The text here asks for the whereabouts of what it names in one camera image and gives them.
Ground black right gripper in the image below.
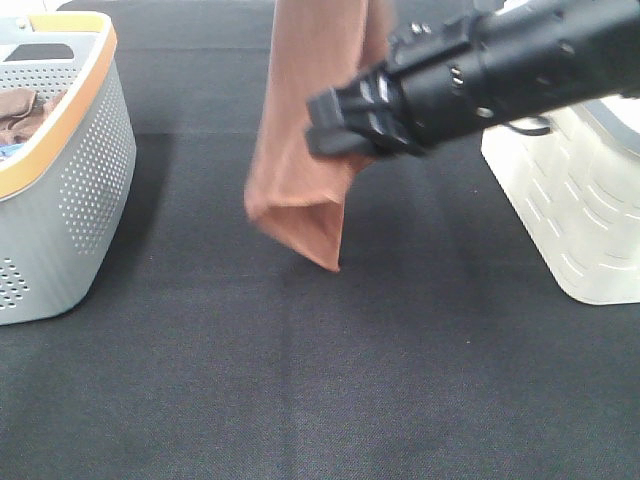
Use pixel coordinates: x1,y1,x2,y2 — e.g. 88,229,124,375
305,67,427,158

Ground orange-brown towel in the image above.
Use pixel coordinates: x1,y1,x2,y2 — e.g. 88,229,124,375
244,1,394,272

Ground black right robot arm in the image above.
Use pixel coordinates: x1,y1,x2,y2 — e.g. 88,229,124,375
306,0,639,157

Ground brown towel in basket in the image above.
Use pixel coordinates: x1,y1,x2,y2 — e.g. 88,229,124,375
1,88,66,146

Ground white storage box with lid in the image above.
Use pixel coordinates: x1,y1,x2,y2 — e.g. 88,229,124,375
481,96,639,305

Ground black table cloth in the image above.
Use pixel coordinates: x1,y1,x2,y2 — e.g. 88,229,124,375
1,1,639,479

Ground grey perforated laundry basket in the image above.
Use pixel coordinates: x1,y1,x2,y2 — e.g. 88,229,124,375
1,11,136,325

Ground blue cloth in basket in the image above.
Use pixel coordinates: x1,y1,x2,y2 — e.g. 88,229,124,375
0,143,24,161

